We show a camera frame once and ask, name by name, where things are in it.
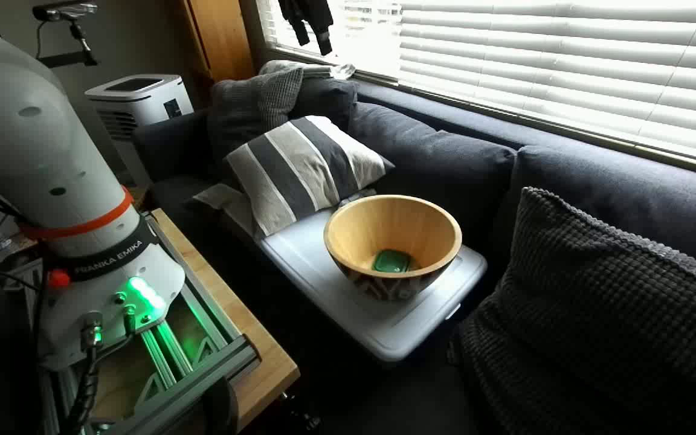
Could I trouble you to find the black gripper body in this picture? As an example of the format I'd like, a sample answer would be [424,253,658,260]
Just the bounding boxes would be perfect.
[279,0,333,55]

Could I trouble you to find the wooden zebra-pattern bowl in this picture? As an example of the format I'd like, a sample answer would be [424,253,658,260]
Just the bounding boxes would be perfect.
[325,193,462,303]

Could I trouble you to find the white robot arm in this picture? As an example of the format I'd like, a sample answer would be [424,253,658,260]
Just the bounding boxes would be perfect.
[0,39,186,369]

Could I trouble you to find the dark blue sofa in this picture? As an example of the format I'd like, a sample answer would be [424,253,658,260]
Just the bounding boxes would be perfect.
[136,79,696,435]

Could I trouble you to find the green object inside bowl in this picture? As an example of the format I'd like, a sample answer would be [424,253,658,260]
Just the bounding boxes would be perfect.
[373,249,413,274]

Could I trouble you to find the striped grey white cushion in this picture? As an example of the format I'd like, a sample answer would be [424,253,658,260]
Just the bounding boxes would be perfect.
[194,117,395,236]

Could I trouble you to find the white air purifier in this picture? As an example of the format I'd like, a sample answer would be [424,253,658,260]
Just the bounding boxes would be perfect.
[85,73,194,189]

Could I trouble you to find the grey plastic bin lid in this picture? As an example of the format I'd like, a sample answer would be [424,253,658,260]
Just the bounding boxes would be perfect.
[258,211,489,362]

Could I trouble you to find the white window blinds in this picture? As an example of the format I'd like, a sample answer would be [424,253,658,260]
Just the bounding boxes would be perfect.
[258,0,696,169]

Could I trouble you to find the dark knitted cushion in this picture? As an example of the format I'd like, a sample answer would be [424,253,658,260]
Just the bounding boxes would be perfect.
[454,187,696,435]

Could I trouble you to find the wooden side table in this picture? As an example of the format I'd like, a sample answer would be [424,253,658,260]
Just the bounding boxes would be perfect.
[90,211,299,435]

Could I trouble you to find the wooden door frame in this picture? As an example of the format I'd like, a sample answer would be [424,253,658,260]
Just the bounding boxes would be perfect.
[182,0,253,79]

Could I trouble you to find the black camera on stand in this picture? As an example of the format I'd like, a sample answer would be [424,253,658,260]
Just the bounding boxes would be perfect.
[32,0,96,67]

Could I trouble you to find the green metal robot base frame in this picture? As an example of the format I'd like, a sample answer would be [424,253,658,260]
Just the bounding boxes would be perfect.
[38,239,260,435]

